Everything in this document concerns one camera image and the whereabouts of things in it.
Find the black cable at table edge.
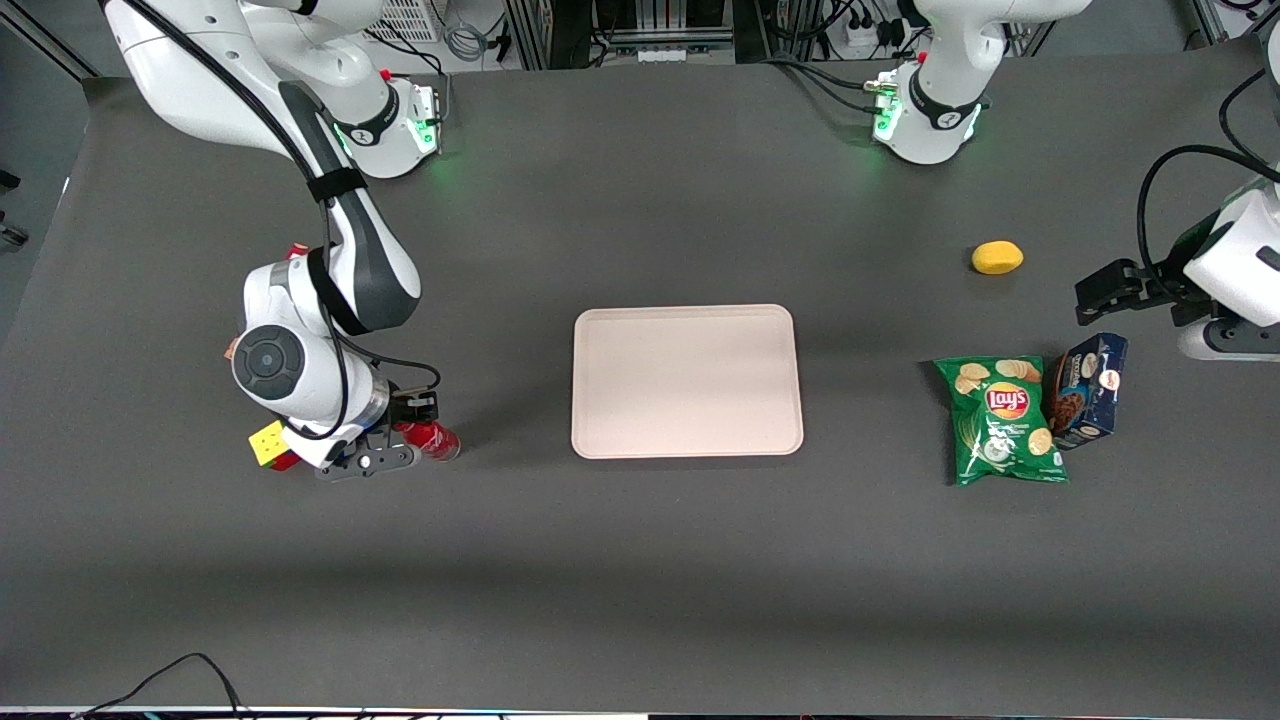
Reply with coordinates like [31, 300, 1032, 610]
[75, 653, 246, 720]

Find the red coke bottle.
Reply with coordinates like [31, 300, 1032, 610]
[395, 420, 463, 463]

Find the beige plastic tray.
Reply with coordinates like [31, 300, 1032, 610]
[571, 304, 805, 460]

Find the white perforated box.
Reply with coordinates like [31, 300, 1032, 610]
[368, 0, 443, 44]

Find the yellow puzzle cube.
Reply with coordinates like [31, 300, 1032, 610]
[248, 420, 301, 473]

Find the grey coiled cable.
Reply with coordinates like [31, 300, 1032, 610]
[443, 18, 493, 64]

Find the green Lays chips bag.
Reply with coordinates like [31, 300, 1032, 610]
[933, 356, 1071, 488]

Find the yellow lemon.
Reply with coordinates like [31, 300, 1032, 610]
[971, 240, 1025, 276]

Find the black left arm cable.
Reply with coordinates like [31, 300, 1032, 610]
[1138, 68, 1280, 301]

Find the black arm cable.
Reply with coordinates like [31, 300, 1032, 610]
[120, 0, 443, 441]
[1138, 68, 1280, 301]

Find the blue chocolate cookie box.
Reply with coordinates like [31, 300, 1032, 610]
[1045, 333, 1130, 451]

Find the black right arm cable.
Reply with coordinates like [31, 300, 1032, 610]
[120, 0, 443, 441]

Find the black base cable bundle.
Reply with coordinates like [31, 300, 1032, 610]
[758, 52, 893, 115]

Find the black equipment rack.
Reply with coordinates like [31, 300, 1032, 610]
[505, 0, 739, 71]

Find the white power strip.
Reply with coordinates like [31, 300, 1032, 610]
[843, 8, 909, 53]

